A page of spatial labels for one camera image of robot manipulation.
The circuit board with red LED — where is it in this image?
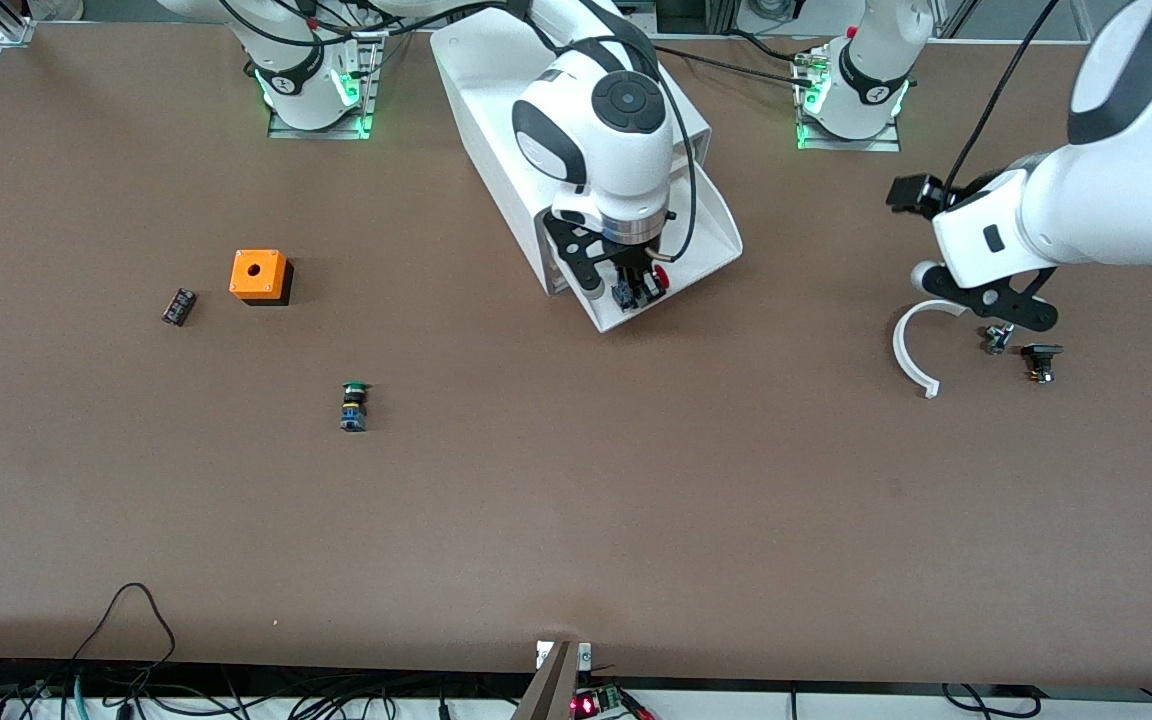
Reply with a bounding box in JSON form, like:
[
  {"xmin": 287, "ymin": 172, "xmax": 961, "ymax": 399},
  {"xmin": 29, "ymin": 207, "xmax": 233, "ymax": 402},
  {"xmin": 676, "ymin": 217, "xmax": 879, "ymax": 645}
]
[{"xmin": 571, "ymin": 683, "xmax": 655, "ymax": 720}]

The orange button enclosure box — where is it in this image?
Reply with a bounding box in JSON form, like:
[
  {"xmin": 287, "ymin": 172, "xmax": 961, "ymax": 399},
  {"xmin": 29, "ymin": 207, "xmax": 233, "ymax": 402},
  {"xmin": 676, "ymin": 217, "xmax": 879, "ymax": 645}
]
[{"xmin": 229, "ymin": 249, "xmax": 294, "ymax": 307}]

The red push button switch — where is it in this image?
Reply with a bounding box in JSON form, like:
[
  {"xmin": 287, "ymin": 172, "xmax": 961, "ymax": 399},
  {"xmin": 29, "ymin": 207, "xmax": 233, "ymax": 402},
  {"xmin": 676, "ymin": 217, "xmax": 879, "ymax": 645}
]
[{"xmin": 612, "ymin": 264, "xmax": 671, "ymax": 309}]

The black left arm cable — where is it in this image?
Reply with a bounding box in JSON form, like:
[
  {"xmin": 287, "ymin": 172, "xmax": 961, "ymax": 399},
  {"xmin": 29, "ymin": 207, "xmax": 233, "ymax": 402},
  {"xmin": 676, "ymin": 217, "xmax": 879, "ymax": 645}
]
[{"xmin": 944, "ymin": 0, "xmax": 1063, "ymax": 193}]

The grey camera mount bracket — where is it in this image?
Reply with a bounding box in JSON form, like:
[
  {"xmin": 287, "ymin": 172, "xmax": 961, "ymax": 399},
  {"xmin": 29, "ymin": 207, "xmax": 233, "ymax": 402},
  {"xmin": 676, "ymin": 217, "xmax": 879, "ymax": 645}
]
[{"xmin": 511, "ymin": 640, "xmax": 593, "ymax": 720}]

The black looped cable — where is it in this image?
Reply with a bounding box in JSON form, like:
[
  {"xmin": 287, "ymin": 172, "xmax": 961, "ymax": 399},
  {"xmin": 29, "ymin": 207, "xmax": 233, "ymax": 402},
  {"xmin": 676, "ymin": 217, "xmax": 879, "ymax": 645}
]
[{"xmin": 71, "ymin": 583, "xmax": 178, "ymax": 691}]

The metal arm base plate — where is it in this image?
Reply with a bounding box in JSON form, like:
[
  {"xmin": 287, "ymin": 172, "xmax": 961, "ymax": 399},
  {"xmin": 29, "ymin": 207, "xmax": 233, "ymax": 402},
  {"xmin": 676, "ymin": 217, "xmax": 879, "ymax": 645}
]
[
  {"xmin": 266, "ymin": 28, "xmax": 382, "ymax": 141},
  {"xmin": 794, "ymin": 45, "xmax": 903, "ymax": 154}
]

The green push button switch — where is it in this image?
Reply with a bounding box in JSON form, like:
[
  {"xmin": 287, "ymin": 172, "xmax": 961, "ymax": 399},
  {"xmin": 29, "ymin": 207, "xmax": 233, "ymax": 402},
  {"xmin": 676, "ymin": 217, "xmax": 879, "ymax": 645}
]
[{"xmin": 340, "ymin": 380, "xmax": 373, "ymax": 434}]

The white drawer cabinet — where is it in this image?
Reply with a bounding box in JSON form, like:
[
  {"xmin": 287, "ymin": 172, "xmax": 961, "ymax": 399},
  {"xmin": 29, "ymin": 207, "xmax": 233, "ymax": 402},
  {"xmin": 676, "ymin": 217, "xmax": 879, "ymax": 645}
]
[{"xmin": 429, "ymin": 18, "xmax": 712, "ymax": 297}]

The white curved plastic arc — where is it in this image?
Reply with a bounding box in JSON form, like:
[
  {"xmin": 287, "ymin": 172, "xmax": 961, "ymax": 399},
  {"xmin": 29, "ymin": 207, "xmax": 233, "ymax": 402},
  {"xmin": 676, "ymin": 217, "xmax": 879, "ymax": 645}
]
[{"xmin": 892, "ymin": 300, "xmax": 967, "ymax": 400}]

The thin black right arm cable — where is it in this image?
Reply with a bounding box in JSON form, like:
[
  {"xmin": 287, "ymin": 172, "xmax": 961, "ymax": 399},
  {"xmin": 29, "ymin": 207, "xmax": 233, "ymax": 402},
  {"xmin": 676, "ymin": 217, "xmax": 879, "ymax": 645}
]
[{"xmin": 216, "ymin": 0, "xmax": 502, "ymax": 49}]

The small black switch component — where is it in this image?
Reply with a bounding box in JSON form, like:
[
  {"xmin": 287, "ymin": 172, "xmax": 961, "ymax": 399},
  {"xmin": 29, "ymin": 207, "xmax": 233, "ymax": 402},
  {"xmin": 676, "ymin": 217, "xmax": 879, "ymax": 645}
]
[{"xmin": 1021, "ymin": 343, "xmax": 1064, "ymax": 385}]

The black cable behind cabinet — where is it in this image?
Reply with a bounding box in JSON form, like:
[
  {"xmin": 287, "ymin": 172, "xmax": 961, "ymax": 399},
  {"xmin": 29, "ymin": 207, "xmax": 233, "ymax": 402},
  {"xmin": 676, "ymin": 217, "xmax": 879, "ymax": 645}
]
[{"xmin": 654, "ymin": 40, "xmax": 823, "ymax": 87}]

